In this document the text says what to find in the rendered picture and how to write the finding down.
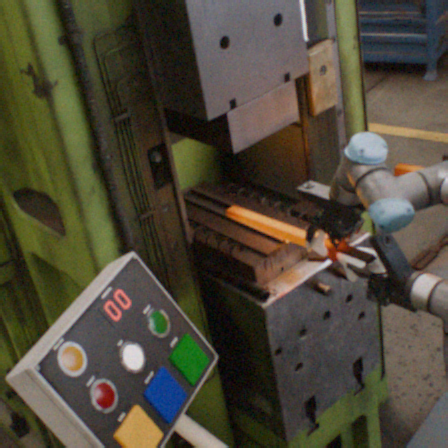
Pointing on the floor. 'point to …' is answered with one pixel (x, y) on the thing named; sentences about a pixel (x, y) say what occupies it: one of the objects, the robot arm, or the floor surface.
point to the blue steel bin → (404, 31)
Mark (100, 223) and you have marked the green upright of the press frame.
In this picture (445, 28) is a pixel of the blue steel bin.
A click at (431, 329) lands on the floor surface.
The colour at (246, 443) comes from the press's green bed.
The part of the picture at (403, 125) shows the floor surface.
